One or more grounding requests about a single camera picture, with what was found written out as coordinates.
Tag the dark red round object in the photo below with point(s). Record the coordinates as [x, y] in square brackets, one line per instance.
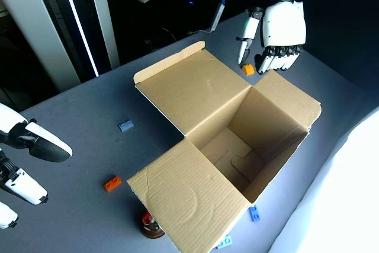
[151, 230]

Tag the brown cardboard box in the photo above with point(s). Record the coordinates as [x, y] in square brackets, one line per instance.
[189, 93]

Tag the orange flat toy brick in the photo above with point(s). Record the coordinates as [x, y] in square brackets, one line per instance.
[112, 183]

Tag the white LED light strip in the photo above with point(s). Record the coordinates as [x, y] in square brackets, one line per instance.
[78, 22]

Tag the wide white cabinet panel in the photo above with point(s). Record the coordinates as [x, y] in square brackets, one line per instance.
[29, 13]

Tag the narrow white cabinet panel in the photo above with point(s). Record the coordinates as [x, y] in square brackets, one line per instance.
[102, 13]

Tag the light blue flat toy brick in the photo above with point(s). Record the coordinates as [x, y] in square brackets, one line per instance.
[225, 242]

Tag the yellow toy brick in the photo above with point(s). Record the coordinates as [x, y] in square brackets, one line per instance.
[248, 70]

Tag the white sheet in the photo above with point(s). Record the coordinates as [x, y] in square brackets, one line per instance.
[340, 190]

